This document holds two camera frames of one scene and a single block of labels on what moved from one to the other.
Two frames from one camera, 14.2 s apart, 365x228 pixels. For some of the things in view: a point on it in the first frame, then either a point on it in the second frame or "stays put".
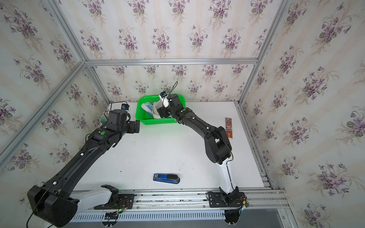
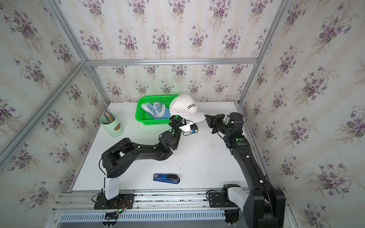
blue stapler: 167,178 stays put
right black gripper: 162,112 -> 212,122
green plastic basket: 145,118 stays put
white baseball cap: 163,101 -> 185,106
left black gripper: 132,129 -> 177,122
